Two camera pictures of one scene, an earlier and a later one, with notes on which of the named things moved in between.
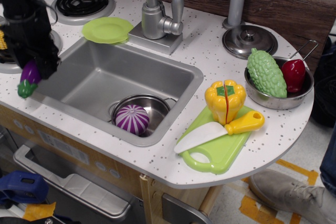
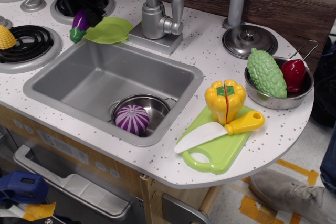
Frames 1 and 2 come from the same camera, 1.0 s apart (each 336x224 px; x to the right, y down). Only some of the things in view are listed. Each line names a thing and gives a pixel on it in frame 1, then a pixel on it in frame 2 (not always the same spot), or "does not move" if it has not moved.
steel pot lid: [239, 41] does not move
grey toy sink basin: [137, 94] does not move
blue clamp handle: [23, 187] does not move
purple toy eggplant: [31, 76] to [80, 24]
